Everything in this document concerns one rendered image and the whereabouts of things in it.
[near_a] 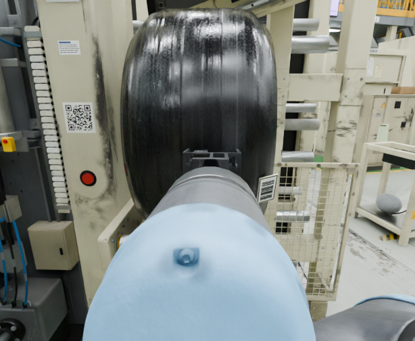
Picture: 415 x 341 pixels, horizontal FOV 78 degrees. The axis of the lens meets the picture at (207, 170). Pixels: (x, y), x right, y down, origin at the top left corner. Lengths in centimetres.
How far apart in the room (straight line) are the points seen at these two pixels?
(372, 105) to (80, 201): 453
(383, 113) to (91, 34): 469
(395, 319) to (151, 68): 45
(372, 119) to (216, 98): 452
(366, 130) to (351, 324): 468
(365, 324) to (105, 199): 65
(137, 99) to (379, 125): 472
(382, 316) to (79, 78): 69
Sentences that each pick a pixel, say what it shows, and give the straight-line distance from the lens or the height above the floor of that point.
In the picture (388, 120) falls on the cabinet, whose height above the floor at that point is 84.
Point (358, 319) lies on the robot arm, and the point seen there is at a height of 111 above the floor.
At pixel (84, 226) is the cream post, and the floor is 91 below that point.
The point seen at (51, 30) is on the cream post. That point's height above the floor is 142.
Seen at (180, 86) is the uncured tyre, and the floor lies 129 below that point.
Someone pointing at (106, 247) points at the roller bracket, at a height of 92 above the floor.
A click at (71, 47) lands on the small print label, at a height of 138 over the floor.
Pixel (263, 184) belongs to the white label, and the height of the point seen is 112.
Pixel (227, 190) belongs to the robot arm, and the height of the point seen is 122.
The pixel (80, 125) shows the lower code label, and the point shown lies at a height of 120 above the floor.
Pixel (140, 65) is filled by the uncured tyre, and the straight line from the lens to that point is 50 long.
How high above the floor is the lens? 128
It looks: 17 degrees down
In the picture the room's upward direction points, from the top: straight up
